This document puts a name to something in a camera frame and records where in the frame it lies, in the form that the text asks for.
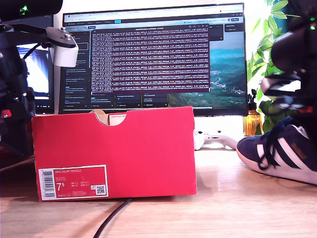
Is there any blue suede white-striped shoe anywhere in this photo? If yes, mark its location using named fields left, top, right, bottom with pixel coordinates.
left=236, top=116, right=317, bottom=186

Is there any red Nike shoebox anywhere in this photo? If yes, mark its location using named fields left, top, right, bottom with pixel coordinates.
left=0, top=106, right=198, bottom=202

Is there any amber pump bottle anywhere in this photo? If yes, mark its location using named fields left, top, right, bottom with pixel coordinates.
left=244, top=88, right=263, bottom=137

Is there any small black computer monitor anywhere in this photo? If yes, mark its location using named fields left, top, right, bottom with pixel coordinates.
left=14, top=14, right=55, bottom=115

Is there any green leafy houseplant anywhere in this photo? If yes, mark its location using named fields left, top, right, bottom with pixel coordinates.
left=247, top=0, right=303, bottom=139

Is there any white game controller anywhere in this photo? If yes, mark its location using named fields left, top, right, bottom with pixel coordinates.
left=194, top=130, right=238, bottom=151

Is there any wide black Huawei monitor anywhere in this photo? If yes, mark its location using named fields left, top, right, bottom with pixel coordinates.
left=58, top=2, right=249, bottom=117

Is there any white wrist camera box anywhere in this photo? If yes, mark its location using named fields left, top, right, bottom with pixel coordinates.
left=260, top=73, right=302, bottom=98
left=13, top=23, right=79, bottom=68

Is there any thin black camera cable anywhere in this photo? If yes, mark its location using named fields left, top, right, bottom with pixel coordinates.
left=23, top=42, right=53, bottom=60

